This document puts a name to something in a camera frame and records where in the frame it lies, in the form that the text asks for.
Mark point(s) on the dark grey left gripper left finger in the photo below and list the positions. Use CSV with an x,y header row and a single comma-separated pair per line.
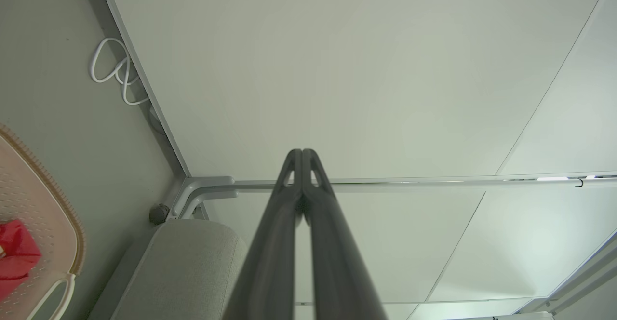
x,y
270,262

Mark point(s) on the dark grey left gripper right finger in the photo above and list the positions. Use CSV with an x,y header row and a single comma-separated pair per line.
x,y
337,262

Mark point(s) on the grey fabric sofa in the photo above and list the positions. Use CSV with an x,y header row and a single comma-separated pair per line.
x,y
183,272

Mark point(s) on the red cloth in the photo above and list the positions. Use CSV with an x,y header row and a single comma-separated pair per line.
x,y
17,252

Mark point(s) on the black caster wheel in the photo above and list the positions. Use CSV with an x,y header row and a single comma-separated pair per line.
x,y
159,213

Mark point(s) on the beige perforated laundry basket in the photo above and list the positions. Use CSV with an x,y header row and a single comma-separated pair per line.
x,y
48,243

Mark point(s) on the grey partition frame leg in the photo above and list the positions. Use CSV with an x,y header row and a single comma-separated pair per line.
x,y
193,190

